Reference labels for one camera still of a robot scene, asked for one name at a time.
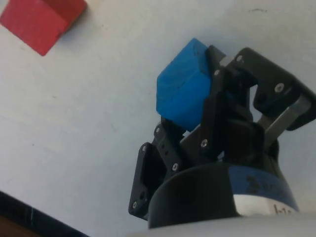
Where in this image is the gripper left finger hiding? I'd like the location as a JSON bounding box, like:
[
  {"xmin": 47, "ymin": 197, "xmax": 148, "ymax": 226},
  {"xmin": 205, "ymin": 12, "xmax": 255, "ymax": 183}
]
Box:
[{"xmin": 127, "ymin": 116, "xmax": 185, "ymax": 221}]

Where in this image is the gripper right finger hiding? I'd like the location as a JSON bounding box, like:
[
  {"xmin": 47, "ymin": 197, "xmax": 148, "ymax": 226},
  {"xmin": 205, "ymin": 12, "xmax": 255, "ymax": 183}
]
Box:
[{"xmin": 182, "ymin": 45, "xmax": 316, "ymax": 159}]

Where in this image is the blue cube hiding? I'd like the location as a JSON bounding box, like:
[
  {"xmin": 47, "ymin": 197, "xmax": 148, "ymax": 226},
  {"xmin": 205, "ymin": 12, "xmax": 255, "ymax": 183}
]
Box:
[{"xmin": 156, "ymin": 37, "xmax": 211, "ymax": 132}]

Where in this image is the red cube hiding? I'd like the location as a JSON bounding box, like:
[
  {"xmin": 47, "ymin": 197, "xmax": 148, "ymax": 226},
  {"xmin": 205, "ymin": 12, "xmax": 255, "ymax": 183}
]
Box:
[{"xmin": 0, "ymin": 0, "xmax": 88, "ymax": 57}]

